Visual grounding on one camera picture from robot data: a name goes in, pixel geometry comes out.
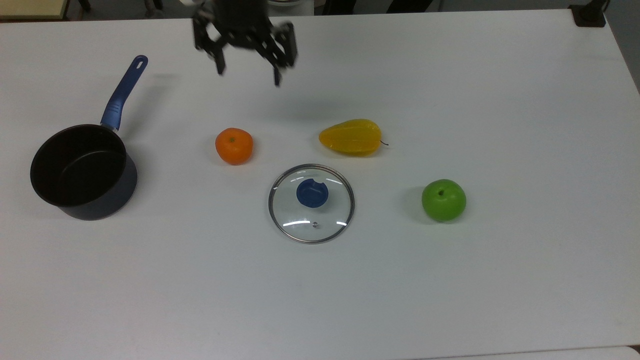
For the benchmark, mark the wooden table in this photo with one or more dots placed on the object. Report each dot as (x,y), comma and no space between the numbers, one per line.
(30,7)

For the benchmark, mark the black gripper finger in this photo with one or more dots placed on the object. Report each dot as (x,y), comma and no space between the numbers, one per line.
(281,47)
(206,37)

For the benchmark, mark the green apple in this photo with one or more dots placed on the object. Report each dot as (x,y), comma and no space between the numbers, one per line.
(443,200)

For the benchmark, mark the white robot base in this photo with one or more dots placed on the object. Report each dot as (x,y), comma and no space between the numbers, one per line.
(292,5)

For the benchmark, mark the glass lid with blue knob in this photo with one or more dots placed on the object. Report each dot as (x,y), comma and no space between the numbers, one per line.
(311,203)

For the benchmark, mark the black table clamp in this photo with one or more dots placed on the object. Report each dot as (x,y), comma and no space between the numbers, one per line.
(589,14)

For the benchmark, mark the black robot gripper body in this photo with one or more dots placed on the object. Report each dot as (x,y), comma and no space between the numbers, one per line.
(242,22)

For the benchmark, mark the yellow pear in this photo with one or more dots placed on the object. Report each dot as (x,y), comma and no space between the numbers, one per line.
(351,137)

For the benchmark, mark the orange tangerine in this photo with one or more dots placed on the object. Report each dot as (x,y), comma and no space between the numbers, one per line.
(234,146)

